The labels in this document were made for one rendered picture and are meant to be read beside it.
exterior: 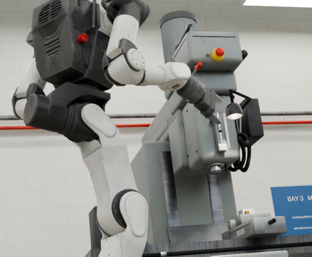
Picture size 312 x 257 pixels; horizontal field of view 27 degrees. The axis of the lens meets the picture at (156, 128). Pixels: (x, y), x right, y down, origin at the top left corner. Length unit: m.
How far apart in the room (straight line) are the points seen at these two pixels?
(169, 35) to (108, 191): 1.36
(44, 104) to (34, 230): 4.89
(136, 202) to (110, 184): 0.11
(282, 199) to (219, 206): 4.53
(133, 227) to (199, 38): 1.09
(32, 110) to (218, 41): 1.10
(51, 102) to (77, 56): 0.19
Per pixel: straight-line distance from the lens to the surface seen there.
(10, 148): 7.24
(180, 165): 3.07
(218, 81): 2.98
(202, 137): 2.89
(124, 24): 2.21
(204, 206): 3.29
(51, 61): 2.31
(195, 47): 2.90
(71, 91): 2.25
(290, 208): 7.83
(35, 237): 7.00
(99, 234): 2.71
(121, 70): 2.13
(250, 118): 3.34
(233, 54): 2.95
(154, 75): 2.21
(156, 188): 3.25
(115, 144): 2.24
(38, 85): 2.47
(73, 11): 2.30
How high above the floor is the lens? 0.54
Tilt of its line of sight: 19 degrees up
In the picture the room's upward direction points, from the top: 6 degrees counter-clockwise
